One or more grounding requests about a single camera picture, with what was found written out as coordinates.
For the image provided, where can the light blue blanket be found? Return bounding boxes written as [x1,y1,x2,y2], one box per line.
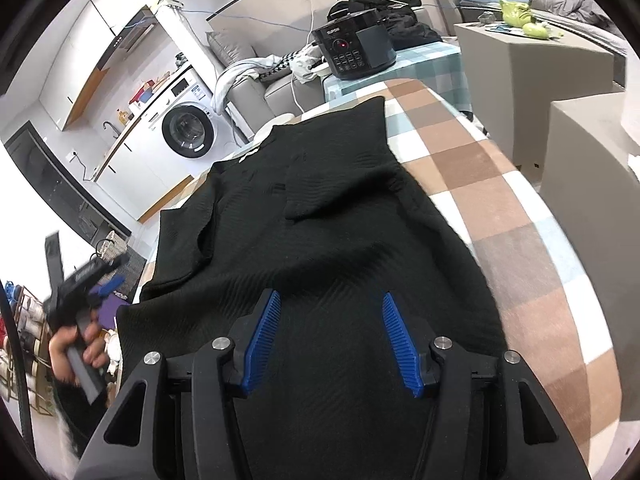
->
[212,54,282,115]

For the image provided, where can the green toy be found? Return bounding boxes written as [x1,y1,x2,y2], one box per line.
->
[499,0,563,40]

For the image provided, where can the person's left hand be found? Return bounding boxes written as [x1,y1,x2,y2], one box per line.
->
[49,320,110,386]

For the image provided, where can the black electric pressure cooker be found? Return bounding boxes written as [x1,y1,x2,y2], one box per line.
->
[312,9,396,80]

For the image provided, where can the white kitchen cabinets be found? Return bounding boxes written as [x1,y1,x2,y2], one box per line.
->
[94,119,194,223]

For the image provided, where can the black knit sweater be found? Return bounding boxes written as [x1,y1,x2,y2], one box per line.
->
[117,96,506,479]

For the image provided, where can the range hood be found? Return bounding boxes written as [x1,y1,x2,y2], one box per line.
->
[96,6,157,70]

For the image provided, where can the grey sofa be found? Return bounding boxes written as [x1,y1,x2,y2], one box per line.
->
[206,29,324,138]

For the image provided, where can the beige cardboard box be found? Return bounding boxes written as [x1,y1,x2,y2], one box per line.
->
[454,23,614,183]

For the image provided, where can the checkered tablecloth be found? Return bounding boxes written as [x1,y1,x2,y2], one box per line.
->
[139,77,626,466]

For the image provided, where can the black jacket pile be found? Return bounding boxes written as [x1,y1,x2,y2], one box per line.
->
[326,0,442,51]

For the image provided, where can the white washing machine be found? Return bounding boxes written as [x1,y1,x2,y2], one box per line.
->
[141,67,240,160]

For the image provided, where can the shoe rack with shoes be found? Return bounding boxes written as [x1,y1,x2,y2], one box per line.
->
[1,281,53,416]

